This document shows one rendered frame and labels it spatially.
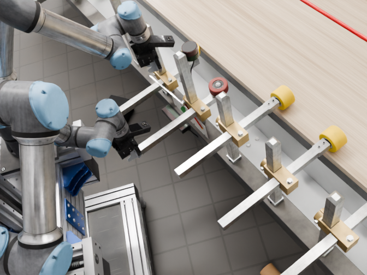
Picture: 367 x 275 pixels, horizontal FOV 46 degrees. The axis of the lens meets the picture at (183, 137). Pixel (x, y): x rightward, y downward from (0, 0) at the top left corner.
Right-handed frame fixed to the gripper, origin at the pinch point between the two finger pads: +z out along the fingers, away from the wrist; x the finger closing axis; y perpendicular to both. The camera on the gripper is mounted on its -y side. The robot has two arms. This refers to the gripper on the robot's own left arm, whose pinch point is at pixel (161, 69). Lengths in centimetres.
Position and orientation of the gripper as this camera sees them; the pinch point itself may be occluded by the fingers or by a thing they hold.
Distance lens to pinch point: 181.6
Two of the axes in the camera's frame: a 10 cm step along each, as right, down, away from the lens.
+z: 2.5, 5.1, 8.2
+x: 2.8, 7.7, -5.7
